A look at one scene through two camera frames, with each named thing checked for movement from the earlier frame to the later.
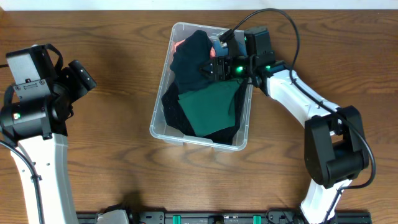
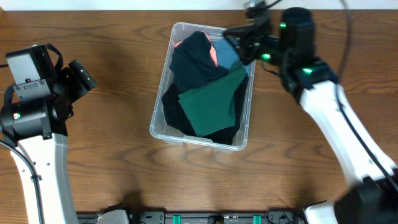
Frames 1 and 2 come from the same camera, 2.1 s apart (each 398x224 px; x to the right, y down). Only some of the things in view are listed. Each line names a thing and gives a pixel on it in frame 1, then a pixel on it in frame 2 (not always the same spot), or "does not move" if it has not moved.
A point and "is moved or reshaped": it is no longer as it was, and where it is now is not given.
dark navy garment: x=187 y=60 does not move
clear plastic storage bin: x=159 y=126 does not move
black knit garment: x=176 y=118 does not move
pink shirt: x=212 y=52 is moved or reshaped
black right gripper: x=218 y=66 -> x=254 y=38
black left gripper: x=34 y=86 does not move
